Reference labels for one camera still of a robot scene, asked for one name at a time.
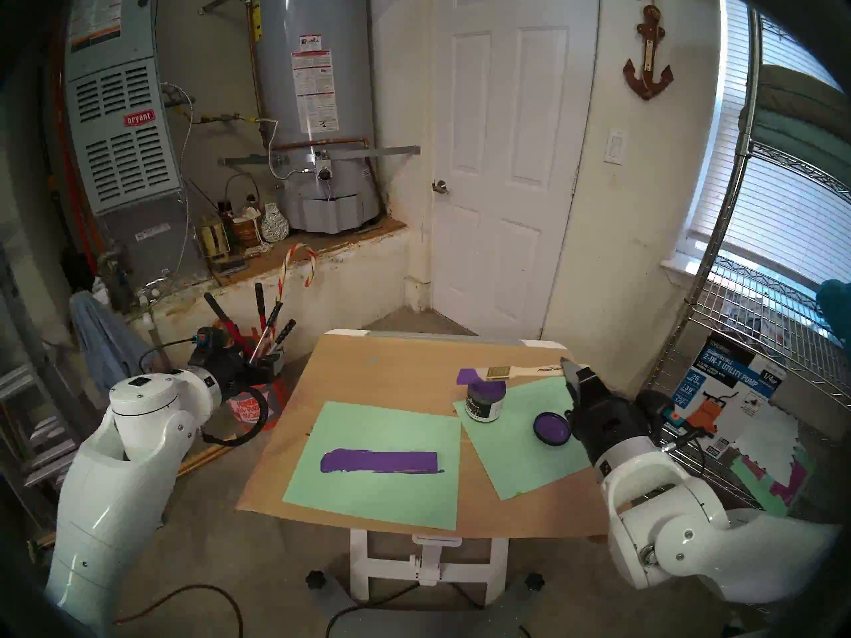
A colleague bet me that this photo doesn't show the brown floor cable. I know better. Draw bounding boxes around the brown floor cable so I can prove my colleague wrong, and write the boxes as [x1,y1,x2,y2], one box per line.
[113,584,243,638]

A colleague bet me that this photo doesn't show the utility pump box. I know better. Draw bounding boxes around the utility pump box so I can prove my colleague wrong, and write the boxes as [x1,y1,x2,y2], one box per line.
[668,350,787,459]

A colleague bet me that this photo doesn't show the teal cloth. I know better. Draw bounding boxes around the teal cloth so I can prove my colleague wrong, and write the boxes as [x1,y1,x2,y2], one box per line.
[816,279,851,362]

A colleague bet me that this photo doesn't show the magenta craft paper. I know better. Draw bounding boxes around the magenta craft paper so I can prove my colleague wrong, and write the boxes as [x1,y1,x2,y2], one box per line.
[741,454,815,508]

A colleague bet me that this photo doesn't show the purple paint jar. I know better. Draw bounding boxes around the purple paint jar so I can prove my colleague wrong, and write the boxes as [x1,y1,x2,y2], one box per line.
[465,377,507,423]

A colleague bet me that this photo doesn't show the large green paper sheet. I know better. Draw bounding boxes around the large green paper sheet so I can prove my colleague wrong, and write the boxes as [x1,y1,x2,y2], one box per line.
[283,401,461,531]

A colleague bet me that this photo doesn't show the aluminium ladder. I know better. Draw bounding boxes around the aluminium ladder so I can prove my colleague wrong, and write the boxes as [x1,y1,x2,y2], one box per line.
[0,245,100,531]

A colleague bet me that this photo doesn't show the orange plastic bucket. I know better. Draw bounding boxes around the orange plastic bucket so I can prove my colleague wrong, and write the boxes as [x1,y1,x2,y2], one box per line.
[226,371,290,431]

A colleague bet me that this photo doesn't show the wooden floor sticks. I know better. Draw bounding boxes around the wooden floor sticks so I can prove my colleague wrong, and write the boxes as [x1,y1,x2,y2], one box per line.
[176,441,233,478]

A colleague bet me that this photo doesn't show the wicker basket with handle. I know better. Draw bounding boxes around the wicker basket with handle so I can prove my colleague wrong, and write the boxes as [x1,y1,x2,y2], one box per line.
[224,173,265,249]

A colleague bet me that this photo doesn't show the blue cloth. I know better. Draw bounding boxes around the blue cloth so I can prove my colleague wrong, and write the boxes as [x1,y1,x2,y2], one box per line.
[70,291,157,395]

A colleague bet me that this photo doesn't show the purple jar lid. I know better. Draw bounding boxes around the purple jar lid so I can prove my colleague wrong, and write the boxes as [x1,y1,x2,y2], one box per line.
[533,412,572,447]

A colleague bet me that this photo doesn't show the orange vertical pipe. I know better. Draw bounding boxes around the orange vertical pipe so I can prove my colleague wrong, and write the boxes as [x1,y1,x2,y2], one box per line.
[50,52,100,259]

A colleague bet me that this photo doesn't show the brown anchor wall decoration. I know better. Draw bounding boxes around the brown anchor wall decoration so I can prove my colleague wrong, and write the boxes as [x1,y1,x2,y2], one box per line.
[623,0,674,101]

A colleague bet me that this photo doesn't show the brown wooden ledge board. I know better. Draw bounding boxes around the brown wooden ledge board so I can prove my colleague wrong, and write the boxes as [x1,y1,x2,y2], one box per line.
[211,218,408,286]

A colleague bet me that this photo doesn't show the white window blinds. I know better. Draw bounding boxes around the white window blinds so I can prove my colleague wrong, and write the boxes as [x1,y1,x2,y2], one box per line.
[688,0,851,285]

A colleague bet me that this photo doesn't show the black table cable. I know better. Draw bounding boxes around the black table cable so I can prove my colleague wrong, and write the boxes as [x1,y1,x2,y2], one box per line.
[326,582,420,638]

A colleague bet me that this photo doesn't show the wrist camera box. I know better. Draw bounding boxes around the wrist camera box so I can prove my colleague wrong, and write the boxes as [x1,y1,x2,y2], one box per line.
[189,326,231,365]
[635,389,707,446]

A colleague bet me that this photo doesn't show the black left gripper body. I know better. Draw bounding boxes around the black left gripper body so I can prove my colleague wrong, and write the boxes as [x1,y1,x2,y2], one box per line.
[214,346,267,393]

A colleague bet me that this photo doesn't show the grey green cushion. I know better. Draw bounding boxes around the grey green cushion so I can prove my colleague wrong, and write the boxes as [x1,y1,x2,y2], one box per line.
[738,105,851,192]
[758,64,851,122]

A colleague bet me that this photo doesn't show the light wood slat piece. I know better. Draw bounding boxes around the light wood slat piece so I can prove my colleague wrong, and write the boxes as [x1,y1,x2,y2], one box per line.
[320,449,445,475]

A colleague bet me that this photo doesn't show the white grey table frame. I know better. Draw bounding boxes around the white grey table frame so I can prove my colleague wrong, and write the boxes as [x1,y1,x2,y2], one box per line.
[306,329,566,638]

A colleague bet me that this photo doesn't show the small green paper sheet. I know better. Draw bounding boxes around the small green paper sheet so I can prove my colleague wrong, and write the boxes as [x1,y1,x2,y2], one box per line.
[453,375,599,501]

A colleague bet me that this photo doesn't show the grey metal heater strap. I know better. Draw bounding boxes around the grey metal heater strap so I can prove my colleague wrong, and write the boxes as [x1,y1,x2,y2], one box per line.
[219,146,421,167]

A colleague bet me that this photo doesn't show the red black bolt cutter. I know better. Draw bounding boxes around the red black bolt cutter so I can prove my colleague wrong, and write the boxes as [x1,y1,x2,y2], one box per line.
[203,292,255,357]

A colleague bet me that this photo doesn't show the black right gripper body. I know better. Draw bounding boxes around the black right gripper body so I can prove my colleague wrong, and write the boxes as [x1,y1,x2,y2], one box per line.
[570,397,656,468]

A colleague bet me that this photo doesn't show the wooden handled paint brush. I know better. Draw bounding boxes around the wooden handled paint brush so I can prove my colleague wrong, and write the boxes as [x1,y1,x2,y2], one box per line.
[457,363,589,387]

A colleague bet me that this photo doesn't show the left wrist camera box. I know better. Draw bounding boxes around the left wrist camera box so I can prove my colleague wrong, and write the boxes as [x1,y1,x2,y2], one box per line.
[189,326,231,365]

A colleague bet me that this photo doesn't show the green craft paper scrap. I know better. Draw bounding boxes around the green craft paper scrap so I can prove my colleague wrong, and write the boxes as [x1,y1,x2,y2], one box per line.
[729,454,815,519]

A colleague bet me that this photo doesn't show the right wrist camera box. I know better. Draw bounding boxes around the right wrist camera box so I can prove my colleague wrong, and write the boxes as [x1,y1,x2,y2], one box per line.
[635,389,707,446]

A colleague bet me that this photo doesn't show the foil wrapped object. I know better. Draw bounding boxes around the foil wrapped object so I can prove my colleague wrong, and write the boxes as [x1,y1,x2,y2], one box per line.
[261,203,291,243]

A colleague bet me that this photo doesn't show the grey bryant furnace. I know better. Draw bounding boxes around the grey bryant furnace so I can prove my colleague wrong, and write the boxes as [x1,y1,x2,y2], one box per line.
[64,0,210,288]

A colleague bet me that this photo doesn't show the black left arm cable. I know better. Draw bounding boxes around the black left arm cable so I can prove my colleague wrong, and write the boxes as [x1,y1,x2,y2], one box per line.
[199,384,270,448]

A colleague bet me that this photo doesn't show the white scalloped paper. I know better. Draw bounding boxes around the white scalloped paper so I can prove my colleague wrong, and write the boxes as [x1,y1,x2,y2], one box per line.
[731,404,800,484]

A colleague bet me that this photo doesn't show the chrome wire shelf rack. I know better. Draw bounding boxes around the chrome wire shelf rack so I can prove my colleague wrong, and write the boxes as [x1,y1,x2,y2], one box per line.
[622,5,851,617]

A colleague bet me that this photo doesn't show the striped candy cane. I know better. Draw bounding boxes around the striped candy cane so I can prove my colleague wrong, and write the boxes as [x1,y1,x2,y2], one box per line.
[278,243,318,305]

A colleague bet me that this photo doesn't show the grey water heater tank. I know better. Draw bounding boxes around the grey water heater tank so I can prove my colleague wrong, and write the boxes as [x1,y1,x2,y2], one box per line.
[253,0,385,234]

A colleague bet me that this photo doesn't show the white panel door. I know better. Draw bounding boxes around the white panel door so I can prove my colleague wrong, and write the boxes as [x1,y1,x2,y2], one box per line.
[431,0,601,340]

